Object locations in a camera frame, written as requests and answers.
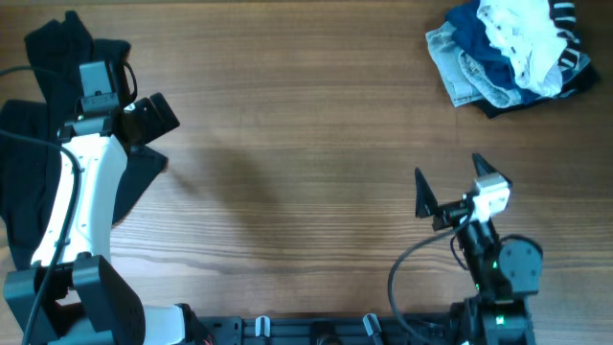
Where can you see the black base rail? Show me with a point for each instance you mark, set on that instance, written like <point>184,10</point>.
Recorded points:
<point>368,329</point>

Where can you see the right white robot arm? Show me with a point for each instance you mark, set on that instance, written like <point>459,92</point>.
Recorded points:
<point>505,270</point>

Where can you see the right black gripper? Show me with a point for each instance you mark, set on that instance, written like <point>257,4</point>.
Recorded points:
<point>453,210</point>

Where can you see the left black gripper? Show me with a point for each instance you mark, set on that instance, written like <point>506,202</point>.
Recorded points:
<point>157,126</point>

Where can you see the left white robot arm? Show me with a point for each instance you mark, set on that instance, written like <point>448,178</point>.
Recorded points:
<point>71,294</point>

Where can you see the light blue denim garment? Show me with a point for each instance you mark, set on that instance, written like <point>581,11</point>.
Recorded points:
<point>463,77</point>

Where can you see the dark blue garment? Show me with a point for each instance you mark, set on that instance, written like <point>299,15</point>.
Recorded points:
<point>471,37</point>

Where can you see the white t-shirt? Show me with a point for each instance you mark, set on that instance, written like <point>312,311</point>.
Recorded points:
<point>537,36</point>

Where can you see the black garment under pile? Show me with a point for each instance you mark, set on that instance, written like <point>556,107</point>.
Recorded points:
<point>582,81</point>

